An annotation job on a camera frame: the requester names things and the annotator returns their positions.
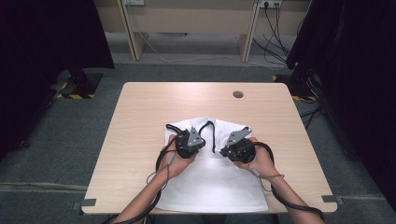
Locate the black curtain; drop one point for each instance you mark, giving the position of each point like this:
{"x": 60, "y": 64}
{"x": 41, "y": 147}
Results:
{"x": 46, "y": 62}
{"x": 358, "y": 77}

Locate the black stand base hazard tape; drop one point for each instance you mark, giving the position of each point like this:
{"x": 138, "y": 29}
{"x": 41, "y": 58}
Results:
{"x": 299, "y": 90}
{"x": 84, "y": 84}

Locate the person's right hand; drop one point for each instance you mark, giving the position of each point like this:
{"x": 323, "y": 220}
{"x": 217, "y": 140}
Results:
{"x": 261, "y": 161}

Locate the white wall socket with plugs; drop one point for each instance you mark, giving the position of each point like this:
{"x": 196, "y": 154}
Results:
{"x": 270, "y": 3}

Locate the white tank top black trim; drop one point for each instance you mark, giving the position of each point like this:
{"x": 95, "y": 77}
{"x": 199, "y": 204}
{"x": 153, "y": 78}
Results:
{"x": 211, "y": 180}

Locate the person's left hand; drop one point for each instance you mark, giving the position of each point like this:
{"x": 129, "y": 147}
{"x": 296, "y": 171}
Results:
{"x": 176, "y": 163}

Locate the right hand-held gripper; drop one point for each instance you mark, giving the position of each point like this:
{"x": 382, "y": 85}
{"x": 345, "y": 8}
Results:
{"x": 239, "y": 147}

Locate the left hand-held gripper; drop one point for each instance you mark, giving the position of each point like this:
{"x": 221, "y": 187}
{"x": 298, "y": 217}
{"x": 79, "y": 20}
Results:
{"x": 191, "y": 144}

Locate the grey tape piece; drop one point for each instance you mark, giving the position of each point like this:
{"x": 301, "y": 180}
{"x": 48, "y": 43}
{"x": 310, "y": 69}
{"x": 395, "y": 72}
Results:
{"x": 88, "y": 202}
{"x": 330, "y": 198}

